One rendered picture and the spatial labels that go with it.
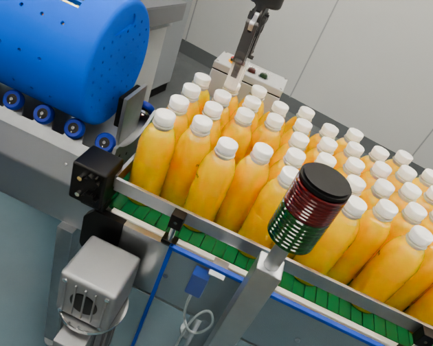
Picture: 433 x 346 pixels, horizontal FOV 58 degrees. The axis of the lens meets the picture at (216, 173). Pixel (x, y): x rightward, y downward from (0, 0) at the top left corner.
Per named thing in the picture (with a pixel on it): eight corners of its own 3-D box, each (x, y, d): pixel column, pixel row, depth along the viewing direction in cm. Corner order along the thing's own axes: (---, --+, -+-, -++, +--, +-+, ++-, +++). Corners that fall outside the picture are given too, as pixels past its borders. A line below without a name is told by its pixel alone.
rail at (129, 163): (183, 108, 109) (185, 99, 107) (185, 110, 109) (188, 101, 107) (111, 185, 77) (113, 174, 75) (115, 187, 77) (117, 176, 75)
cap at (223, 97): (229, 108, 88) (232, 101, 86) (213, 104, 86) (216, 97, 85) (226, 99, 90) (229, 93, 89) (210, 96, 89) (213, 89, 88)
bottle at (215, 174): (207, 207, 88) (236, 142, 77) (215, 231, 83) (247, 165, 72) (177, 206, 85) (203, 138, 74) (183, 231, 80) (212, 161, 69)
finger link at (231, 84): (246, 64, 88) (245, 65, 87) (235, 91, 92) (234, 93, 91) (234, 59, 88) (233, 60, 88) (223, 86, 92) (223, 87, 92)
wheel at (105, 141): (102, 130, 85) (99, 128, 83) (120, 139, 85) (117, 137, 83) (93, 148, 85) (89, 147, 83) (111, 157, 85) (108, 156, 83)
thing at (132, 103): (128, 124, 99) (138, 80, 91) (137, 128, 99) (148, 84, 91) (108, 142, 91) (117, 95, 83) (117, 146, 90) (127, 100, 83)
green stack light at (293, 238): (271, 210, 53) (286, 183, 50) (315, 231, 52) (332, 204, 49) (262, 241, 47) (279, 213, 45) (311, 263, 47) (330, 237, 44)
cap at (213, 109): (217, 122, 81) (220, 114, 80) (200, 115, 81) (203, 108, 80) (221, 114, 84) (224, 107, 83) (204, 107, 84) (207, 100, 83)
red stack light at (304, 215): (286, 182, 50) (300, 159, 47) (333, 204, 49) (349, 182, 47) (279, 213, 45) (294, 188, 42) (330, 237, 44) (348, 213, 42)
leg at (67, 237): (51, 329, 146) (67, 213, 109) (64, 336, 146) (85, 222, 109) (40, 342, 141) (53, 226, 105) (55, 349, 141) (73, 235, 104)
